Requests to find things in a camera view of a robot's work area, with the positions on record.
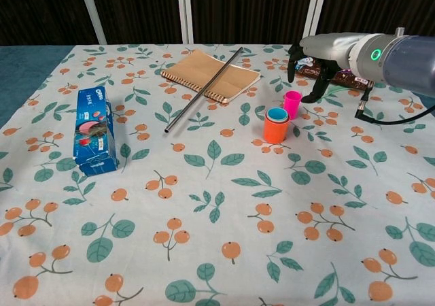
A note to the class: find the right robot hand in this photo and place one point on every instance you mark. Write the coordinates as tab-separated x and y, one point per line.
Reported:
326	49

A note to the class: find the pink plastic cup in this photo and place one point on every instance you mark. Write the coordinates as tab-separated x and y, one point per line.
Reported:
293	103

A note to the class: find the light blue plastic cup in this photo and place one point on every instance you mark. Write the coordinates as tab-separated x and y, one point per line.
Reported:
277	113

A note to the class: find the brown chocolate snack packet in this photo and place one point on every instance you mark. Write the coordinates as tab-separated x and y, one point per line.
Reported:
309	71

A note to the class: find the dark folding screen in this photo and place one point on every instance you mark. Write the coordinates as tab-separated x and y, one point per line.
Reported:
238	10

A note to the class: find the orange plastic cup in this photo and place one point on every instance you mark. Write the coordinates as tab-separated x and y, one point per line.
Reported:
274	132

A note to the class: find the brown spiral notebook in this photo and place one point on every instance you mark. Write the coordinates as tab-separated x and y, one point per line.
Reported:
214	75

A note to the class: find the metal straw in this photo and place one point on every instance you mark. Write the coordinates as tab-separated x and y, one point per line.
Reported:
204	90

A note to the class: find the floral tablecloth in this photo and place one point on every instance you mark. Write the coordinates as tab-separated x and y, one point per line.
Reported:
204	200

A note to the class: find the blue Oreo cookie box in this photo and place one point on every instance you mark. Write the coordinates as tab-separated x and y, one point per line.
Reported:
95	132

